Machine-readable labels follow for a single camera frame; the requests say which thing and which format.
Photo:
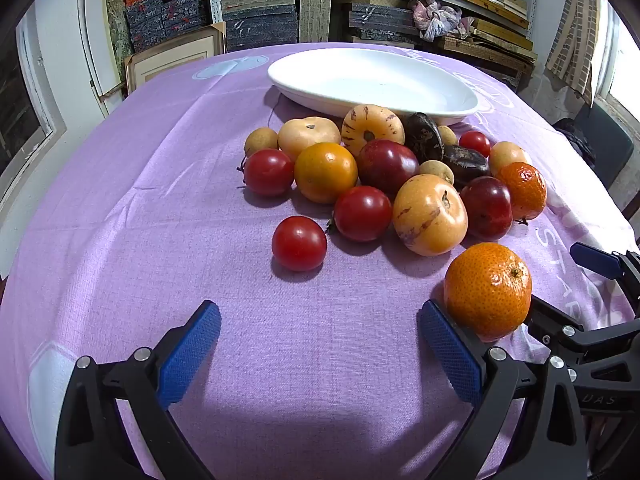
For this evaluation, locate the large mandarin orange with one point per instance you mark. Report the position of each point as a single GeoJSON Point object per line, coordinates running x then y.
{"type": "Point", "coordinates": [487, 291]}

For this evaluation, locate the large yellow pepino melon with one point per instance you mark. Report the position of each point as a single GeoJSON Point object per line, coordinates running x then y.
{"type": "Point", "coordinates": [430, 215]}

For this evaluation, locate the small yellow pepino melon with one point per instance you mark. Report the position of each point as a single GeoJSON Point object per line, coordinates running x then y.
{"type": "Point", "coordinates": [507, 155]}

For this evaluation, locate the bright narrow window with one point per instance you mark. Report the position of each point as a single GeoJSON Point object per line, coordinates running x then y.
{"type": "Point", "coordinates": [622, 60]}

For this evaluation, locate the dark bag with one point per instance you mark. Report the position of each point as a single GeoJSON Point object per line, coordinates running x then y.
{"type": "Point", "coordinates": [575, 137]}

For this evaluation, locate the stack of floral fabric boxes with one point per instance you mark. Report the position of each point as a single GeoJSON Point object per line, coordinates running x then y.
{"type": "Point", "coordinates": [165, 15]}

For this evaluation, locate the small mandarin orange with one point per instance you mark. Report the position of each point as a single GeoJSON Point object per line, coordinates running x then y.
{"type": "Point", "coordinates": [522, 191]}

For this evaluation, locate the dark purple water chestnut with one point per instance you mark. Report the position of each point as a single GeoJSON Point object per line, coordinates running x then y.
{"type": "Point", "coordinates": [423, 135]}
{"type": "Point", "coordinates": [465, 164]}

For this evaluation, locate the tan longan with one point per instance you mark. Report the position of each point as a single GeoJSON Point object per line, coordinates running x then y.
{"type": "Point", "coordinates": [447, 135]}
{"type": "Point", "coordinates": [261, 141]}
{"type": "Point", "coordinates": [436, 171]}

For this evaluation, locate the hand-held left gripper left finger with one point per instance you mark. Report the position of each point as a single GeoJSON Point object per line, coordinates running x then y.
{"type": "Point", "coordinates": [192, 350]}

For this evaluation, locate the dark red plum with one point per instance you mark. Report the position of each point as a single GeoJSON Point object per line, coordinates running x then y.
{"type": "Point", "coordinates": [387, 166]}
{"type": "Point", "coordinates": [486, 207]}

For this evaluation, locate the hanging woven mat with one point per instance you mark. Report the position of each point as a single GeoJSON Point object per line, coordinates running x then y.
{"type": "Point", "coordinates": [575, 35]}

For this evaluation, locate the pink cloth bundle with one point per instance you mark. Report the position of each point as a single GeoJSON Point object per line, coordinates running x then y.
{"type": "Point", "coordinates": [440, 17]}

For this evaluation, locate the grey metal shelf rack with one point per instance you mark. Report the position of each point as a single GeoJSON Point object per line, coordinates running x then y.
{"type": "Point", "coordinates": [214, 10]}

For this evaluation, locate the purple printed tablecloth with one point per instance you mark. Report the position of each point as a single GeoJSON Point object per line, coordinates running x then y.
{"type": "Point", "coordinates": [200, 185]}

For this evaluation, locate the purple striped pepino melon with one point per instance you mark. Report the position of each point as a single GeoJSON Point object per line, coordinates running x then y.
{"type": "Point", "coordinates": [372, 127]}

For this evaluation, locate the white board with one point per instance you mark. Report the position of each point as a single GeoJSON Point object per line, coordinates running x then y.
{"type": "Point", "coordinates": [97, 50]}

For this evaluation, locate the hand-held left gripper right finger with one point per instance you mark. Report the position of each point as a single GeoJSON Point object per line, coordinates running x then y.
{"type": "Point", "coordinates": [450, 355]}

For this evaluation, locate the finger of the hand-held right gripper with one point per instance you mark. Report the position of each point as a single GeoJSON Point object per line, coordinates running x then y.
{"type": "Point", "coordinates": [595, 260]}
{"type": "Point", "coordinates": [552, 322]}

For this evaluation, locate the black chair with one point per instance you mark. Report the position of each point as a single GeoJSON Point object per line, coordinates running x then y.
{"type": "Point", "coordinates": [607, 135]}

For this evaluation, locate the stack of dark grey boxes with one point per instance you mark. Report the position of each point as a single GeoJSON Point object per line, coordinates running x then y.
{"type": "Point", "coordinates": [380, 17]}
{"type": "Point", "coordinates": [260, 25]}

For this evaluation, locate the upright woven boxes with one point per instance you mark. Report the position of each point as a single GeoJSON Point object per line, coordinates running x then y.
{"type": "Point", "coordinates": [315, 20]}

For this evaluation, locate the white oval plate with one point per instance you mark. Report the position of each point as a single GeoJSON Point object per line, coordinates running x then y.
{"type": "Point", "coordinates": [360, 80]}

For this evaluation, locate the white framed sliding window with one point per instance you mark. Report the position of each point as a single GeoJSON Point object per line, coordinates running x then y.
{"type": "Point", "coordinates": [20, 110]}

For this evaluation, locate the framed picture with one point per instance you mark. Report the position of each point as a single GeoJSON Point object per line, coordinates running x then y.
{"type": "Point", "coordinates": [170, 60]}

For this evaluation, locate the green marbled board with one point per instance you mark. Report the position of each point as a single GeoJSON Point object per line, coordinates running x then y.
{"type": "Point", "coordinates": [114, 10]}

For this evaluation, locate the pale yellow pepino melon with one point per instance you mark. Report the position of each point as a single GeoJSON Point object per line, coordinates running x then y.
{"type": "Point", "coordinates": [309, 135]}

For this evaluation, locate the yellow-orange orange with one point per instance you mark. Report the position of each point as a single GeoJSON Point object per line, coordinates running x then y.
{"type": "Point", "coordinates": [325, 172]}

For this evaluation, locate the small red tomato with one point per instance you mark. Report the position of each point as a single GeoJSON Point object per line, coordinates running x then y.
{"type": "Point", "coordinates": [475, 143]}

